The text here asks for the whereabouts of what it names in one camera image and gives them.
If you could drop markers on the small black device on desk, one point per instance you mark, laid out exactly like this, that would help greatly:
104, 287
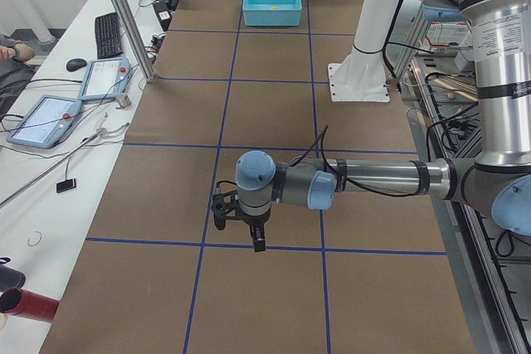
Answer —
66, 185

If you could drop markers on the black keyboard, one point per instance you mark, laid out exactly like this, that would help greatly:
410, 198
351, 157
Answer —
107, 36

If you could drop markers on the red cardboard tube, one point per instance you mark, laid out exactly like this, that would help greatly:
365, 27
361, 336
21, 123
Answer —
30, 305

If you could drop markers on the blue teach pendant upper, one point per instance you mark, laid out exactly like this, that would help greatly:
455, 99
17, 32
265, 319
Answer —
105, 79

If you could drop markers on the black computer mouse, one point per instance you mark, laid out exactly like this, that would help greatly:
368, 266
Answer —
75, 64

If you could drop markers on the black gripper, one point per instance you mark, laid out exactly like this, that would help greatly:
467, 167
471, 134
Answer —
254, 220

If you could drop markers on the aluminium frame post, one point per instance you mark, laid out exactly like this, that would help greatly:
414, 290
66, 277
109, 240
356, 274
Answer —
135, 40

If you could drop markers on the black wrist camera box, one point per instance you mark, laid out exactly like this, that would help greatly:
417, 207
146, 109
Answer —
223, 203

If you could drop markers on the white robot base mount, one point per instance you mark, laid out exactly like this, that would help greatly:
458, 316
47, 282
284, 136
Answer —
361, 76

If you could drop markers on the blue teach pendant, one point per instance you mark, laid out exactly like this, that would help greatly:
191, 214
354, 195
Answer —
105, 79
47, 122

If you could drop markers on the person's hand on desk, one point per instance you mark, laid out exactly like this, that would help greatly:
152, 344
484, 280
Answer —
7, 53

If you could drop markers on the blue teach pendant lower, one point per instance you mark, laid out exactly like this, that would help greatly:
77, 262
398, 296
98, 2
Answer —
47, 122

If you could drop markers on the light blue plastic bin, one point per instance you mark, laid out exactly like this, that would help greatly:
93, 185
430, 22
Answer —
272, 13

